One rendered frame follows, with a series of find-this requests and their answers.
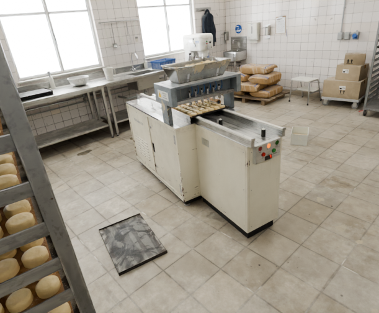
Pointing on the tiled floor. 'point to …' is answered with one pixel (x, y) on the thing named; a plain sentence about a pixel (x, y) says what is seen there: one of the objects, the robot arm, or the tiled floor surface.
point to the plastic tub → (299, 136)
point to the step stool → (306, 86)
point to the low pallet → (261, 97)
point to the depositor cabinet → (167, 149)
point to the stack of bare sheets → (131, 243)
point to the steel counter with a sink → (67, 133)
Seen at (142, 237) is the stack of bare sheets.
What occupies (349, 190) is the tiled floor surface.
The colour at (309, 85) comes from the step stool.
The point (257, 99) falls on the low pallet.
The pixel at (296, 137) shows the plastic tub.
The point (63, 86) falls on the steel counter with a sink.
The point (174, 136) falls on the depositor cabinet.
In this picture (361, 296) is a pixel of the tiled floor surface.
